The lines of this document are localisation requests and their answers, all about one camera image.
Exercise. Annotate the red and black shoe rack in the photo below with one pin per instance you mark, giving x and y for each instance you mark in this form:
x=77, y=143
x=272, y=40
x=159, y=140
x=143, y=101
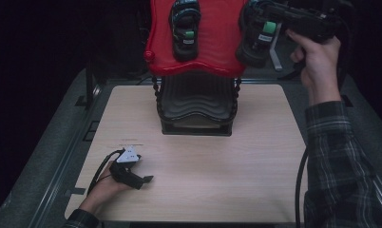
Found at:
x=217, y=47

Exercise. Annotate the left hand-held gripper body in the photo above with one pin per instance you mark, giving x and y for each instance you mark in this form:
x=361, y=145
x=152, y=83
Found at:
x=124, y=174

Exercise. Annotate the person's right hand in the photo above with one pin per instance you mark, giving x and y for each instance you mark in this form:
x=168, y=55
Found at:
x=319, y=66

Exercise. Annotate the white metal stand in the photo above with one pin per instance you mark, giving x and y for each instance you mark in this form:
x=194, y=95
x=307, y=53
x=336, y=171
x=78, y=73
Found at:
x=276, y=61

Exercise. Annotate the person's left hand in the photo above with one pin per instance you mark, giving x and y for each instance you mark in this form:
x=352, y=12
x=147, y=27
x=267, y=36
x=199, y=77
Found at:
x=105, y=190

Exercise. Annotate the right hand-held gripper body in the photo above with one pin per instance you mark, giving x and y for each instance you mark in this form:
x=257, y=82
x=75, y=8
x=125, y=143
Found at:
x=309, y=22

